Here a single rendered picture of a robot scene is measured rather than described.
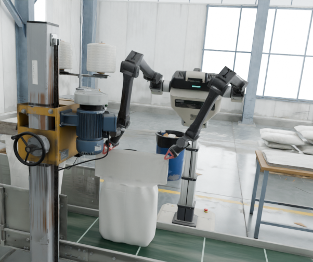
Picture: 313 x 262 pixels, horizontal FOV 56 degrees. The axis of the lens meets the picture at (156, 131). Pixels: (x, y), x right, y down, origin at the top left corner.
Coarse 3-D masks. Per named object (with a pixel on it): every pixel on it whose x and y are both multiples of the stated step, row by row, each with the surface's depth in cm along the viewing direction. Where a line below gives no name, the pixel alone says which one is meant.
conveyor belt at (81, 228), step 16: (80, 224) 222; (96, 224) 224; (80, 240) 202; (96, 240) 204; (160, 240) 209; (176, 240) 211; (192, 240) 212; (208, 240) 214; (144, 256) 190; (160, 256) 192; (176, 256) 193; (192, 256) 194; (208, 256) 195; (224, 256) 196; (240, 256) 198; (256, 256) 199; (272, 256) 200; (288, 256) 202; (304, 256) 203
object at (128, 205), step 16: (96, 160) 199; (112, 160) 197; (128, 160) 195; (144, 160) 194; (160, 160) 194; (112, 176) 200; (128, 176) 197; (144, 176) 197; (160, 176) 196; (112, 192) 196; (128, 192) 193; (144, 192) 191; (112, 208) 197; (128, 208) 194; (144, 208) 193; (112, 224) 199; (128, 224) 196; (144, 224) 195; (112, 240) 203; (128, 240) 200; (144, 240) 198
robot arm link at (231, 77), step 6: (222, 72) 161; (228, 72) 162; (234, 72) 160; (216, 78) 161; (222, 78) 160; (228, 78) 160; (234, 78) 171; (240, 78) 184; (216, 84) 161; (222, 84) 160; (228, 84) 163; (234, 84) 182; (240, 84) 189; (246, 84) 193; (222, 90) 161; (240, 90) 194
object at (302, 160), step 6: (264, 150) 318; (270, 150) 320; (270, 156) 296; (276, 156) 297; (282, 156) 299; (288, 156) 300; (294, 156) 302; (300, 156) 304; (306, 156) 306; (312, 156) 307; (270, 162) 276; (276, 162) 278; (282, 162) 279; (288, 162) 281; (294, 162) 282; (300, 162) 283; (306, 162) 285; (312, 162) 287
